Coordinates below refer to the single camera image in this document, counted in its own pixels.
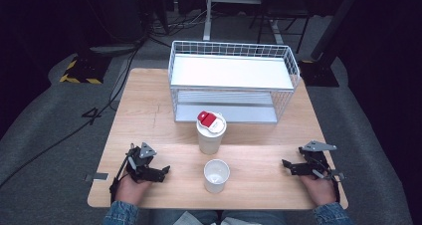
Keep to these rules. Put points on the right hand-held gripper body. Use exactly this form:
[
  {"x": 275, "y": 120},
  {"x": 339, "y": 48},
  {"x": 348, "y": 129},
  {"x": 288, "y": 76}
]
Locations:
[{"x": 318, "y": 162}]

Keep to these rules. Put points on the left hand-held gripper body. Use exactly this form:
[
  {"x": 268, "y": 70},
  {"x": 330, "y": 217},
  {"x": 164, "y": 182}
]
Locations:
[{"x": 139, "y": 167}]

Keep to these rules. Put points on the white tumbler with red lid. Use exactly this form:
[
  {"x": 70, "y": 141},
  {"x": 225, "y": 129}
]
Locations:
[{"x": 210, "y": 142}]

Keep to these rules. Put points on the person's left hand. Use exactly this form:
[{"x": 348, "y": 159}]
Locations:
[{"x": 131, "y": 191}]

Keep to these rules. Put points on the person's right hand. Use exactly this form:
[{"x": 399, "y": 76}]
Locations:
[{"x": 320, "y": 191}]

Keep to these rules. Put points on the grey tape strip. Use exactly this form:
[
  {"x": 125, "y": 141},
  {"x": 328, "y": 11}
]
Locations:
[{"x": 99, "y": 176}]

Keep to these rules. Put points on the white paper sheet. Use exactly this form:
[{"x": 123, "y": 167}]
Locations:
[{"x": 187, "y": 219}]

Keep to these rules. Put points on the white cup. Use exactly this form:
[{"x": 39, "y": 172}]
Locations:
[{"x": 215, "y": 185}]

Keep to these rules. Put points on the person's legs in jeans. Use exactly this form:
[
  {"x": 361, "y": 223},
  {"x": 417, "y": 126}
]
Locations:
[{"x": 252, "y": 216}]

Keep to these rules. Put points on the black stand with square base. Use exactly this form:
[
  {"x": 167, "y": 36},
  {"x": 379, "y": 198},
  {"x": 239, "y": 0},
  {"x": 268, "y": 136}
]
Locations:
[{"x": 320, "y": 74}]

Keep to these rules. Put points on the yellow black striped stand base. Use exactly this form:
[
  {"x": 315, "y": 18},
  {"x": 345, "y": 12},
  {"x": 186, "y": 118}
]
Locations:
[{"x": 84, "y": 70}]

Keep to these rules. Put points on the white desk frame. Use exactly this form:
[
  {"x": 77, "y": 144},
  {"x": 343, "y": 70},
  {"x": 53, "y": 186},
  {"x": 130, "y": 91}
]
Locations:
[{"x": 207, "y": 22}]

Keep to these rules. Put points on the black chair frame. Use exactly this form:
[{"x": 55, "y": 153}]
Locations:
[{"x": 282, "y": 9}]

